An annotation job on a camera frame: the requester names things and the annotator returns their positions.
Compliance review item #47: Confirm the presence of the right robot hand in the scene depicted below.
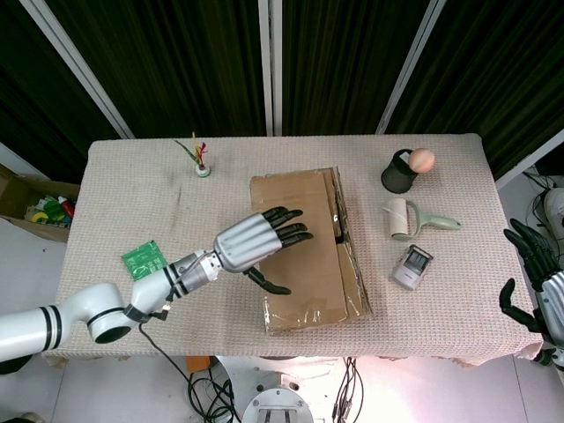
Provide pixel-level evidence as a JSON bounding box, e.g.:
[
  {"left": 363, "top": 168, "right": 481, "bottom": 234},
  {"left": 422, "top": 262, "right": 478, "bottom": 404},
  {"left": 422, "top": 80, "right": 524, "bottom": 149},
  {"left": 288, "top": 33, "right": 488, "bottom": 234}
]
[{"left": 498, "top": 218, "right": 564, "bottom": 353}]

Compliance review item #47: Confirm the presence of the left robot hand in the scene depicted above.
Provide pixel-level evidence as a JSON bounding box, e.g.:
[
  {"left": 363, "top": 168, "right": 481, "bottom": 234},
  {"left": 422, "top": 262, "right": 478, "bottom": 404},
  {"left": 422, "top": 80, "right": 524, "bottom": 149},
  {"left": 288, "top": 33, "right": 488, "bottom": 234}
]
[{"left": 212, "top": 205, "right": 316, "bottom": 296}]

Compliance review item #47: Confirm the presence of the brown cardboard box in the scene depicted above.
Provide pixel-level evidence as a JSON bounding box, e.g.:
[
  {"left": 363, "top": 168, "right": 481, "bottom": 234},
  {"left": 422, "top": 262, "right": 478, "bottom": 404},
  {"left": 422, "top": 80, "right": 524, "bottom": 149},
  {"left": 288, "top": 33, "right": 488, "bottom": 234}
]
[{"left": 249, "top": 165, "right": 375, "bottom": 338}]

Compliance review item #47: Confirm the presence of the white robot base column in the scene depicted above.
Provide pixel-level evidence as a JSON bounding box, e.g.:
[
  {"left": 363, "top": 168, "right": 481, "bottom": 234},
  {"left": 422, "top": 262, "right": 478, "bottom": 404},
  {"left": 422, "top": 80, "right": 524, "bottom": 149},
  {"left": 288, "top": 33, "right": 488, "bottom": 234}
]
[{"left": 218, "top": 355, "right": 352, "bottom": 423}]

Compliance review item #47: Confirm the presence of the white equipment housing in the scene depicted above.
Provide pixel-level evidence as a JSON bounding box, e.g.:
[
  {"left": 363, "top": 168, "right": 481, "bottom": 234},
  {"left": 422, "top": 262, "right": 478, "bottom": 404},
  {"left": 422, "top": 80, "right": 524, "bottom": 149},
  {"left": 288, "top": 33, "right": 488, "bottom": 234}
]
[{"left": 542, "top": 188, "right": 564, "bottom": 230}]

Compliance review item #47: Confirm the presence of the feather shuttlecock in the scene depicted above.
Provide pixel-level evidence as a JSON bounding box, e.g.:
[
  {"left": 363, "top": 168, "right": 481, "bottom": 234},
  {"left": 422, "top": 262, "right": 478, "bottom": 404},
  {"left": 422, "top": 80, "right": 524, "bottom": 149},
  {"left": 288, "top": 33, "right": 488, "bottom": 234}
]
[{"left": 172, "top": 130, "right": 212, "bottom": 179}]

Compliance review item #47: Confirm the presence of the green tea packet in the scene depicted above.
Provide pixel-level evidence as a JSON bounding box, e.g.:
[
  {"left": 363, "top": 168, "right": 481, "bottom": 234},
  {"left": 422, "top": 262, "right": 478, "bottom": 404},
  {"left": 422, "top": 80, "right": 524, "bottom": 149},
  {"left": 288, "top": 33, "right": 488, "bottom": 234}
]
[{"left": 122, "top": 239, "right": 170, "bottom": 282}]

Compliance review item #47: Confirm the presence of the beige waffle tablecloth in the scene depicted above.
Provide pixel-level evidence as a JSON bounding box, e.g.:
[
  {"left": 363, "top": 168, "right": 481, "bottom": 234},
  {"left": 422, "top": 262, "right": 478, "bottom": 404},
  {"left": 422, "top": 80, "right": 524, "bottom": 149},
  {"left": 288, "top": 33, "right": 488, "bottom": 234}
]
[{"left": 41, "top": 131, "right": 545, "bottom": 367}]

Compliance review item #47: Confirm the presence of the small orange box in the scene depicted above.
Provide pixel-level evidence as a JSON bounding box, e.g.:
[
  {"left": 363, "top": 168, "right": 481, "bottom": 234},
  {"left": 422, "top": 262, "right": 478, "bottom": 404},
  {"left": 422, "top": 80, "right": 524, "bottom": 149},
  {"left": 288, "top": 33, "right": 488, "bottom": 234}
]
[{"left": 184, "top": 355, "right": 213, "bottom": 375}]

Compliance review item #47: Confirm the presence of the black mesh pen cup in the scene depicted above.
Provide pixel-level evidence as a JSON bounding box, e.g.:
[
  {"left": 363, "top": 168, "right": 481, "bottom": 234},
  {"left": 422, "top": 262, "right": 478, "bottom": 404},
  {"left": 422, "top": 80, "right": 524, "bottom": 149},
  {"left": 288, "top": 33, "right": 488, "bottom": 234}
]
[{"left": 381, "top": 149, "right": 419, "bottom": 195}]

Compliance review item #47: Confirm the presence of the beige wooden egg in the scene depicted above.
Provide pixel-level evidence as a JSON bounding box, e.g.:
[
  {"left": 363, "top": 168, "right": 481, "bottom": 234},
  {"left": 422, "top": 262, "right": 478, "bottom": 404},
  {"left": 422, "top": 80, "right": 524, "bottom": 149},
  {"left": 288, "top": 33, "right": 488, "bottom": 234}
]
[{"left": 408, "top": 148, "right": 436, "bottom": 174}]

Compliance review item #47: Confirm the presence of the cardboard box with toys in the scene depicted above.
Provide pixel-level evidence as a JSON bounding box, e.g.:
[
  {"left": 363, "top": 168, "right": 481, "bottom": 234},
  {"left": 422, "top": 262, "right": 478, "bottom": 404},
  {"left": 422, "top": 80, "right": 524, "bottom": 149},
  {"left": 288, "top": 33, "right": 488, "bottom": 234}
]
[{"left": 0, "top": 163, "right": 81, "bottom": 244}]

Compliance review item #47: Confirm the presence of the white partition frame post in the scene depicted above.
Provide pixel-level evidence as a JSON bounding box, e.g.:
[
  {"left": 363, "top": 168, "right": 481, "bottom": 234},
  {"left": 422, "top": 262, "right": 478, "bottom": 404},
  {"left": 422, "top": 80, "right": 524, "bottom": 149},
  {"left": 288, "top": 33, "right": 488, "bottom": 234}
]
[
  {"left": 30, "top": 0, "right": 136, "bottom": 140},
  {"left": 494, "top": 130, "right": 564, "bottom": 191},
  {"left": 257, "top": 0, "right": 284, "bottom": 137},
  {"left": 376, "top": 0, "right": 442, "bottom": 135}
]

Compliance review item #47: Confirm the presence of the black cable bundle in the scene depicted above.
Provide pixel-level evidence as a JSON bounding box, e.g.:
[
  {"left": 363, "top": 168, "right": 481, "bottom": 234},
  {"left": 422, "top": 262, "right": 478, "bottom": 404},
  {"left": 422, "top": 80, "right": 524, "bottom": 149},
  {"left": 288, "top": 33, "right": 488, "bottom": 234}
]
[{"left": 332, "top": 356, "right": 367, "bottom": 423}]

